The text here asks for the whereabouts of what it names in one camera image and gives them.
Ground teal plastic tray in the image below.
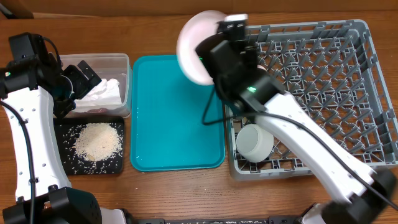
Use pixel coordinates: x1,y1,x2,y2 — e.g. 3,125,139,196
130,55,226,172

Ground grey dishwasher rack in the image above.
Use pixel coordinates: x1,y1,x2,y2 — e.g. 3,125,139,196
223,18,398,182

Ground white napkin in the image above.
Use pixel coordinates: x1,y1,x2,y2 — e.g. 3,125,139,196
75,78,122,107

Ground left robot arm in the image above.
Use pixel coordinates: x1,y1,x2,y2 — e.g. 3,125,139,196
1,58,134,223

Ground pink small plate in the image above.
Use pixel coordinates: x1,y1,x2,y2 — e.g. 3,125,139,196
257,65,266,71

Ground red snack wrapper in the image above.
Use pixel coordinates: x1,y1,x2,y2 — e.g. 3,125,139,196
88,108,108,113

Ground pink large plate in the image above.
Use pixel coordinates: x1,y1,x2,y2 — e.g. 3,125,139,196
176,10,226,85

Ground cardboard backdrop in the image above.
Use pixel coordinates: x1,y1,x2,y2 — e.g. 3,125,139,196
0,0,398,19

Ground clear plastic bin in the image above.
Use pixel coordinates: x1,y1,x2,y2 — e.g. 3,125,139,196
60,53,132,118

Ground rice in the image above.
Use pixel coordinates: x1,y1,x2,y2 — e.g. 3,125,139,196
74,123,121,162

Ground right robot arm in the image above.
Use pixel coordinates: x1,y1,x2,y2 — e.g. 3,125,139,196
195,33,397,224

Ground black plastic tray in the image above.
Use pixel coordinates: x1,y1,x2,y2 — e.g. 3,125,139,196
53,115,125,175

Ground grey bowl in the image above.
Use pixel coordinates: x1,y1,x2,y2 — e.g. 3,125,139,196
236,124,274,163

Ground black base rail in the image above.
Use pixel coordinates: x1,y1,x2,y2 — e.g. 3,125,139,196
125,212,301,224

